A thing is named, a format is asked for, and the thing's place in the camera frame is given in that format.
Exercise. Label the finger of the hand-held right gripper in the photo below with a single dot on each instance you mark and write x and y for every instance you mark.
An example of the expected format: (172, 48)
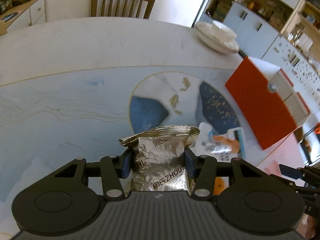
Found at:
(291, 172)

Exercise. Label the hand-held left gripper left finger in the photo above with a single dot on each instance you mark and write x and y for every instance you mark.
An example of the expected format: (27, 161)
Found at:
(126, 165)

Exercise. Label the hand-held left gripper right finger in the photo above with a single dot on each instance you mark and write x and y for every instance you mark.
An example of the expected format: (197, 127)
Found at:
(189, 163)

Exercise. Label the silver foil snack packet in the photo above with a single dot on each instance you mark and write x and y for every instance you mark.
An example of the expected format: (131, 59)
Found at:
(160, 165)

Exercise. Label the white and orange food packet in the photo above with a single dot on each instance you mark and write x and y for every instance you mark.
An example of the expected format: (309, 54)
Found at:
(220, 142)

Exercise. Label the orange fruit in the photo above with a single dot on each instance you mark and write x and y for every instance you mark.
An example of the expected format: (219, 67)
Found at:
(221, 186)

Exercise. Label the orange white cardboard box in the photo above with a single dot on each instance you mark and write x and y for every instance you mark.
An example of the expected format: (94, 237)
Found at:
(257, 100)

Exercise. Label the marble patterned desktop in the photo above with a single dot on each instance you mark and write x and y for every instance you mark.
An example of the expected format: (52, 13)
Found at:
(75, 67)

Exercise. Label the person's right hand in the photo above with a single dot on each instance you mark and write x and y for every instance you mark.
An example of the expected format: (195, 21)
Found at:
(310, 227)

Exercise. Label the black stand with orange clamp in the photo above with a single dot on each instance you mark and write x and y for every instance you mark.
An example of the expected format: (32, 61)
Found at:
(317, 130)

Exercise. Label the large white plate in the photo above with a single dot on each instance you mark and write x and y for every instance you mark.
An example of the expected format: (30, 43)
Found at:
(225, 51)

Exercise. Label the white cabinet with stickers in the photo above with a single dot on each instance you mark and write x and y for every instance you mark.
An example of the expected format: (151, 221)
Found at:
(287, 52)

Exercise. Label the stack of white dishes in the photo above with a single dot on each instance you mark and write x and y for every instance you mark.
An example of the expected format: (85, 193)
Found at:
(206, 41)

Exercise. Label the white plastic canister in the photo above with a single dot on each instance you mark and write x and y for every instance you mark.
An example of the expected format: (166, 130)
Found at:
(306, 42)

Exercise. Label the small white plate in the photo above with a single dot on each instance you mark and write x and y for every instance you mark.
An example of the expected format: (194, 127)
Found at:
(203, 30)

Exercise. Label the white bowl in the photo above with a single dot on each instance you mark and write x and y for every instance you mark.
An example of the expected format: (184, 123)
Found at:
(222, 31)

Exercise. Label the large glass jar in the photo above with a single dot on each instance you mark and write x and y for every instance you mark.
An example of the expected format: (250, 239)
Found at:
(296, 33)

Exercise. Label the cardboard storage box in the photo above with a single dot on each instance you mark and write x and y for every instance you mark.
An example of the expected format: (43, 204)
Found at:
(221, 11)

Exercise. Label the white side cabinet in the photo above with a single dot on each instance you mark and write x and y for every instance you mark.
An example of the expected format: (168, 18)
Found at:
(37, 10)

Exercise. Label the black round coaster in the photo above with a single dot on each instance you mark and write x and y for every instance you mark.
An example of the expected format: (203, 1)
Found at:
(11, 16)

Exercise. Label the dark glass jar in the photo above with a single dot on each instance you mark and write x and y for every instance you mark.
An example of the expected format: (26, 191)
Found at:
(5, 5)

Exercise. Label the white wall cabinet unit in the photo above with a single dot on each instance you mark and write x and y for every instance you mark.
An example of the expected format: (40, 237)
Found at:
(247, 25)

